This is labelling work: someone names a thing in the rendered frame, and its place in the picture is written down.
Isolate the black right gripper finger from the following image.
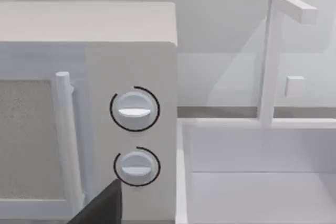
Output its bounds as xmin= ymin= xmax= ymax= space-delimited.
xmin=66 ymin=178 xmax=123 ymax=224

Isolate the white microwave knob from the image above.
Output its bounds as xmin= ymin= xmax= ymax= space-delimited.
xmin=113 ymin=146 xmax=161 ymax=187
xmin=109 ymin=86 xmax=161 ymax=132

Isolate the pale microwave door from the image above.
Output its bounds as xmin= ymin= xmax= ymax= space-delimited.
xmin=0 ymin=45 xmax=90 ymax=224

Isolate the white sink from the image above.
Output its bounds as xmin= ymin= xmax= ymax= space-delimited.
xmin=175 ymin=118 xmax=336 ymax=224

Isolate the pale microwave oven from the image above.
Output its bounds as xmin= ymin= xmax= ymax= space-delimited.
xmin=0 ymin=1 xmax=179 ymax=224

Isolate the tall white tap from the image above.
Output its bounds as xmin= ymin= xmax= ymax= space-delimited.
xmin=258 ymin=0 xmax=318 ymax=128

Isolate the pale microwave door handle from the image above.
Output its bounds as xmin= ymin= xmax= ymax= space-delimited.
xmin=55 ymin=71 xmax=85 ymax=209

